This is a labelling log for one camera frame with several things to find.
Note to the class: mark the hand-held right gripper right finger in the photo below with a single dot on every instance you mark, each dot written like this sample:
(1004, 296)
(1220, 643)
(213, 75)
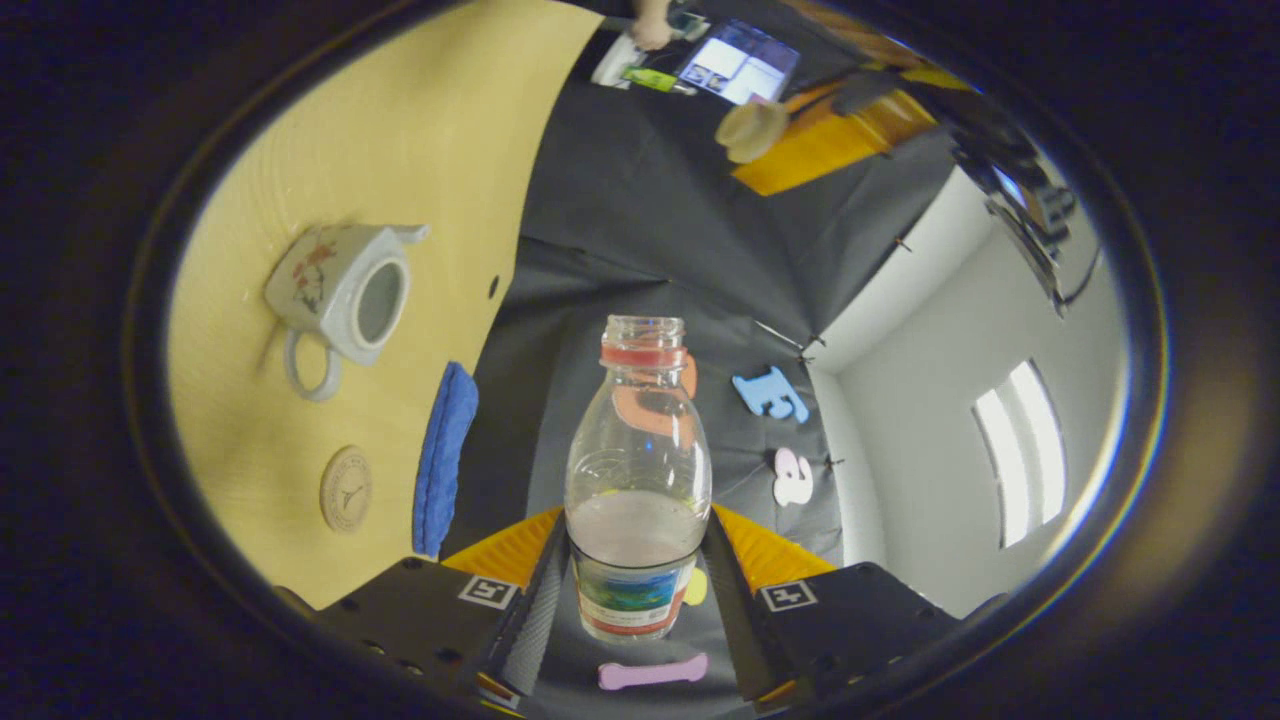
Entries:
(740, 620)

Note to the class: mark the clear plastic water bottle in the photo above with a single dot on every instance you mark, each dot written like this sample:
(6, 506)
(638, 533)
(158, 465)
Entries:
(637, 480)

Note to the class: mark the computer monitor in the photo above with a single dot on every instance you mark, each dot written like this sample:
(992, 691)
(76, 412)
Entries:
(740, 65)

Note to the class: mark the white floral teacup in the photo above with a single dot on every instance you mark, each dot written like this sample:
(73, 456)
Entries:
(320, 290)

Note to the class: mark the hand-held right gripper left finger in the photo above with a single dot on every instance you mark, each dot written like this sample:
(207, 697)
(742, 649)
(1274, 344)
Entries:
(530, 620)

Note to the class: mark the black backdrop cloth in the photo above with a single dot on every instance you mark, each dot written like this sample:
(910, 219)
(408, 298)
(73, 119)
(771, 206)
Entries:
(620, 200)

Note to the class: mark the white teacup lid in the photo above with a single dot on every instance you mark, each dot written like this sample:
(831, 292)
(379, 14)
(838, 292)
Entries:
(753, 132)

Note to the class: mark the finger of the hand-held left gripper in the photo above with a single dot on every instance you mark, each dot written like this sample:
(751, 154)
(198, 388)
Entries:
(865, 92)
(850, 135)

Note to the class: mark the green drink bottle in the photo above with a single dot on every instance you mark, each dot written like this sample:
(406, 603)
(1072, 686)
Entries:
(652, 79)

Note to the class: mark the folded blue towel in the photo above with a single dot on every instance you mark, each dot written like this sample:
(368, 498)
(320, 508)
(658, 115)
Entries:
(445, 460)

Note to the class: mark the round brown coaster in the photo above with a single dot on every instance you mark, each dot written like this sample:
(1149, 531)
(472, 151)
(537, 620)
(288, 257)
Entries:
(346, 490)

